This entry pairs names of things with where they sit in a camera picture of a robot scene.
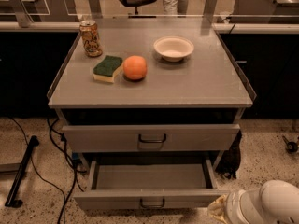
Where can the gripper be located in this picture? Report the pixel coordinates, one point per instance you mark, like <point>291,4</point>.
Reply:
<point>234,206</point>

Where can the grey drawer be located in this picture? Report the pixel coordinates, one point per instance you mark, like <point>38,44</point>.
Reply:
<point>149,182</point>
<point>142,138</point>

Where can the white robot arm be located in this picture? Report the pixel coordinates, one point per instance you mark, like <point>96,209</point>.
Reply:
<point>275,202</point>

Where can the grey top drawer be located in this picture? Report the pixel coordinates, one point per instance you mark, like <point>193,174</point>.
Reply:
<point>142,138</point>

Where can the grey drawer cabinet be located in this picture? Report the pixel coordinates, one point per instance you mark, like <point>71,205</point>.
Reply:
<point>206,87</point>

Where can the black caster wheel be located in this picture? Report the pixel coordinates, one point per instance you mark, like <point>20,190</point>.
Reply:
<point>291,147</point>

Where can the orange fruit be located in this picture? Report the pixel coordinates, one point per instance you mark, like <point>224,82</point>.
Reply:
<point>135,67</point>

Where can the white bowl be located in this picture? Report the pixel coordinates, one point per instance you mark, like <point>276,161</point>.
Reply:
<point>173,48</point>

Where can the green yellow sponge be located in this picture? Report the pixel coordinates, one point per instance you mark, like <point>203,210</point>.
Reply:
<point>107,69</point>

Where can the black metal stand leg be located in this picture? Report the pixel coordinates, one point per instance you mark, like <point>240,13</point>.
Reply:
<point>11,198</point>

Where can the patterned drink can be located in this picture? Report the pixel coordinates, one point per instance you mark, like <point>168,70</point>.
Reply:
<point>90,38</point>

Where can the clear acrylic barrier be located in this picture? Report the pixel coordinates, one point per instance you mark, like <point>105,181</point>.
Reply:
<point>220,11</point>

